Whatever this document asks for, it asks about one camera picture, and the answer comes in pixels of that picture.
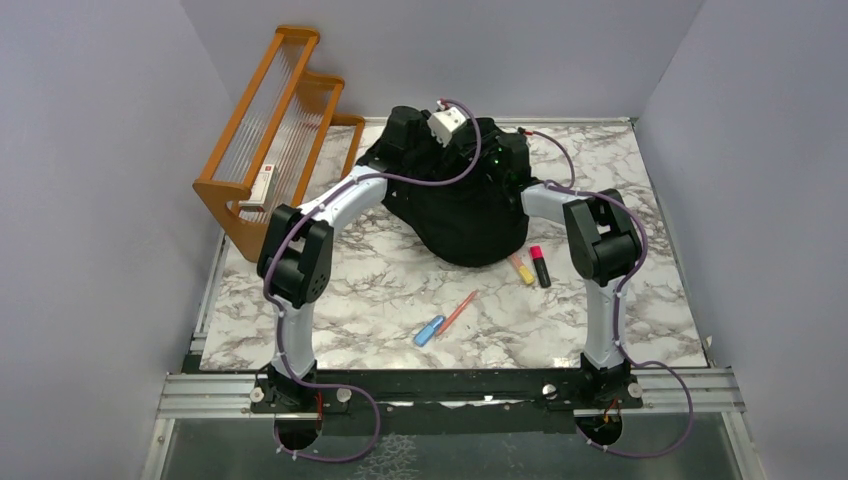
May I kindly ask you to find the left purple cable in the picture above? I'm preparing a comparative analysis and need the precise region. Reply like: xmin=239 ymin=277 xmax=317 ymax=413
xmin=261 ymin=97 xmax=484 ymax=465

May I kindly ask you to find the orange wooden rack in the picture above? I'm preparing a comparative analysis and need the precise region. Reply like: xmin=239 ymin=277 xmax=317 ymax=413
xmin=193 ymin=25 xmax=366 ymax=262

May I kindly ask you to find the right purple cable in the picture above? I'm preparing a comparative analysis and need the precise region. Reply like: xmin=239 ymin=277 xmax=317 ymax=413
xmin=516 ymin=125 xmax=696 ymax=462

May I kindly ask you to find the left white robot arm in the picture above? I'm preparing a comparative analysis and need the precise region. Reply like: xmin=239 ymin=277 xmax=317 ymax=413
xmin=257 ymin=99 xmax=483 ymax=411

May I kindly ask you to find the purple cable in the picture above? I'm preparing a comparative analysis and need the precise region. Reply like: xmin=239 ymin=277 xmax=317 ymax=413
xmin=261 ymin=97 xmax=484 ymax=465
xmin=516 ymin=125 xmax=696 ymax=462

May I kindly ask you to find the blue glue stick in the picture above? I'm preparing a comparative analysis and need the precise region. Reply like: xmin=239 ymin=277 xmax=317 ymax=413
xmin=413 ymin=315 xmax=446 ymax=347

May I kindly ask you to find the black backpack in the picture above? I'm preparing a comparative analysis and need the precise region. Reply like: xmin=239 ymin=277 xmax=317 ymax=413
xmin=369 ymin=117 xmax=529 ymax=267

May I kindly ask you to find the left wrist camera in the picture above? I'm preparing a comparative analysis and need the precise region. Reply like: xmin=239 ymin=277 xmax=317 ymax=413
xmin=426 ymin=100 xmax=468 ymax=147

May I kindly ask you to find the orange pen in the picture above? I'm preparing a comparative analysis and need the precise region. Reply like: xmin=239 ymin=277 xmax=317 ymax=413
xmin=436 ymin=290 xmax=478 ymax=336

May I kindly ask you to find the small white red box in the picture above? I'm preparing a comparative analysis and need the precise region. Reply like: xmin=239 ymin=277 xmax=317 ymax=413
xmin=239 ymin=163 xmax=277 ymax=213

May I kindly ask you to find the black pink highlighter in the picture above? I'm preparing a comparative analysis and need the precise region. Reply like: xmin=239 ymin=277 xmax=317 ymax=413
xmin=529 ymin=245 xmax=552 ymax=288

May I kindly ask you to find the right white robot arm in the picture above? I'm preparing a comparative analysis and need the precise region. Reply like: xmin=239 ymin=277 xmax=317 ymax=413
xmin=484 ymin=129 xmax=645 ymax=407

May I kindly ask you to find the peach yellow highlighter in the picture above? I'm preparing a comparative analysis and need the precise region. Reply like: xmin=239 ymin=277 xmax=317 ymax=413
xmin=509 ymin=253 xmax=535 ymax=285

